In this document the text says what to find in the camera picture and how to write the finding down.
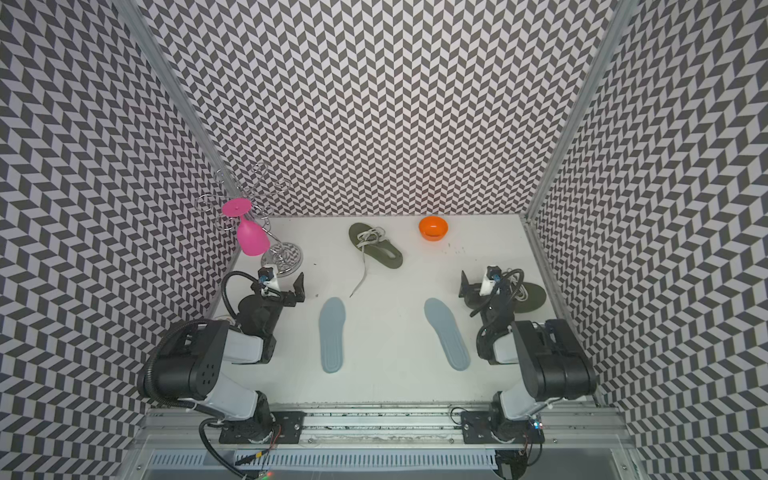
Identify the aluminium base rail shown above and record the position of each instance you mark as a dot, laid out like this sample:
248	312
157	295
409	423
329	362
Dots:
576	439

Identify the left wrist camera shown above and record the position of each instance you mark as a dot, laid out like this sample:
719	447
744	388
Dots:
267	280

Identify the pink plastic wine glass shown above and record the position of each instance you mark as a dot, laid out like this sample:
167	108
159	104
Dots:
251	237

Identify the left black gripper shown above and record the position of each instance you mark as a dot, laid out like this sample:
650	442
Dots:
299	293

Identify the silver wire glass rack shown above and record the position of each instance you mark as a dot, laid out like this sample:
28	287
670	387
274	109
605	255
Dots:
287	257

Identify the grey-blue insole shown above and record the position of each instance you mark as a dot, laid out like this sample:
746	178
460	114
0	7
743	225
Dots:
331	324
443	322

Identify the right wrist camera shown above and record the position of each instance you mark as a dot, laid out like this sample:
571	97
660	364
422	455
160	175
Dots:
490	280

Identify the orange bowl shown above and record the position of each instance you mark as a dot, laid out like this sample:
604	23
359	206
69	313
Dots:
433	228

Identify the olive green sandal with laces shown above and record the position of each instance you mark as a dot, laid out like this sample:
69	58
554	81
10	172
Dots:
372	242

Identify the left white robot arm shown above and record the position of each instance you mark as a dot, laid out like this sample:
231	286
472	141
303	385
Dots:
185	369

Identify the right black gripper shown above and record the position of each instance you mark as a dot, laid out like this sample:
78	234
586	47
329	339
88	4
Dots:
474	291

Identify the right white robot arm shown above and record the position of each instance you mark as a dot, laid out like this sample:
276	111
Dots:
552	363

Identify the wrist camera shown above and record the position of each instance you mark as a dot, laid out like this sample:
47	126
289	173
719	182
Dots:
490	280
267	280

